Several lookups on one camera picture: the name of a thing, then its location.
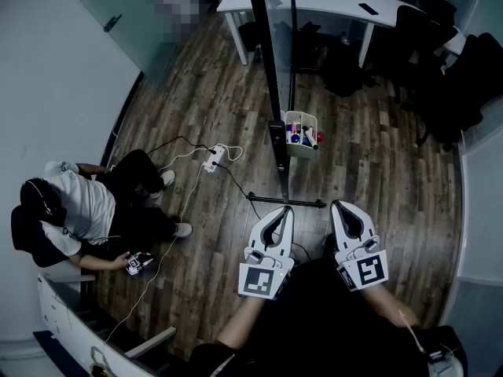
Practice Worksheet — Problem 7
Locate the bunch of coloured pens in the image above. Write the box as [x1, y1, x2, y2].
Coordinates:
[285, 120, 311, 147]

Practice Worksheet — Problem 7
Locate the black backpack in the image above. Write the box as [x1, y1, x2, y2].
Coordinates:
[321, 41, 378, 97]

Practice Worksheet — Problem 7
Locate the thin white wearable cable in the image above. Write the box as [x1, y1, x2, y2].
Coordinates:
[397, 309, 429, 357]

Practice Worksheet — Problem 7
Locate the person's black clothing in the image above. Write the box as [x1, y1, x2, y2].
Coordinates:
[188, 233, 468, 377]

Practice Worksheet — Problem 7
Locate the black office chair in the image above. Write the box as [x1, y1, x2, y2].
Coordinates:
[408, 32, 503, 151]
[394, 4, 460, 105]

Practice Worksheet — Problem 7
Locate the white wearable device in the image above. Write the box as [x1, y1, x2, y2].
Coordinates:
[426, 350, 464, 377]

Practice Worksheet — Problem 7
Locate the small yellow bag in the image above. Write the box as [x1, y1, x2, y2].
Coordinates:
[89, 346, 115, 377]

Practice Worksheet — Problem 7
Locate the curved white desk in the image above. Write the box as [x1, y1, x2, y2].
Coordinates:
[37, 273, 178, 377]

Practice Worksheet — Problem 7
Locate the white plastic bin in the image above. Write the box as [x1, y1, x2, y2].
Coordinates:
[283, 110, 318, 160]

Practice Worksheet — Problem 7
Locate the white power strip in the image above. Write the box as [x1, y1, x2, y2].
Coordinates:
[202, 144, 228, 174]

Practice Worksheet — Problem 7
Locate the glass whiteboard with black frame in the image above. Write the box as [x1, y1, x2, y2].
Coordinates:
[244, 0, 327, 208]

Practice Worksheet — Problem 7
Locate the dark blue panel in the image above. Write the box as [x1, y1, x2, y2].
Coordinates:
[32, 330, 79, 377]

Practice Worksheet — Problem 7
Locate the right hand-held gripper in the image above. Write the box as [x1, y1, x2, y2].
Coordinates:
[331, 199, 389, 292]

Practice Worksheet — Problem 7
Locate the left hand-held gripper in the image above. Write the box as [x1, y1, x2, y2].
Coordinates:
[238, 206, 295, 301]

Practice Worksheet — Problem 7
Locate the black cable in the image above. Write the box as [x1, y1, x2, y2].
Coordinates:
[145, 134, 218, 156]
[211, 161, 312, 262]

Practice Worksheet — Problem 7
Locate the person's right forearm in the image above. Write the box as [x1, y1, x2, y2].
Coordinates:
[359, 283, 421, 329]

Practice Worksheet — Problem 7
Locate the person's left forearm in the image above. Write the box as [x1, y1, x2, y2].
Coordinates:
[215, 295, 268, 349]

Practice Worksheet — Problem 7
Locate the black door handle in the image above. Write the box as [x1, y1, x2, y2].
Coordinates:
[102, 13, 123, 34]

